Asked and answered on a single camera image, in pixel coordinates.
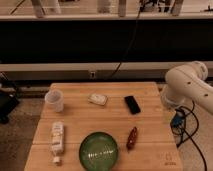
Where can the black equipment at left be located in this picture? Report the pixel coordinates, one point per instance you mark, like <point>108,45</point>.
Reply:
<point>7,101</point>

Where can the wall power outlet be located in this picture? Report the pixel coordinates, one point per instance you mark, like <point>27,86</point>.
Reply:
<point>92,74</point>

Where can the blue power box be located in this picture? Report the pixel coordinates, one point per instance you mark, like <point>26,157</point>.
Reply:
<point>178,121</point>

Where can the clear plastic cup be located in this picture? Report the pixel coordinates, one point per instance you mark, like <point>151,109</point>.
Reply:
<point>54,99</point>

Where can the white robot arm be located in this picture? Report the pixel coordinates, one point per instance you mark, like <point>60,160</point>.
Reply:
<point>187,81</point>

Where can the black rectangular block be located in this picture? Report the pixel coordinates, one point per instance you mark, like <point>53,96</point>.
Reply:
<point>132,104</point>

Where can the green ceramic bowl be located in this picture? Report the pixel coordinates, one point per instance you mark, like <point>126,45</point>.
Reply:
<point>98,152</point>

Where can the white plastic bottle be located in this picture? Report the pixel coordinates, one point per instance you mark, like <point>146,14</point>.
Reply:
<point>57,142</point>

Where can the red-brown chili pepper toy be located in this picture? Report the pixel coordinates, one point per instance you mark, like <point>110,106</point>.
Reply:
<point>132,139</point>

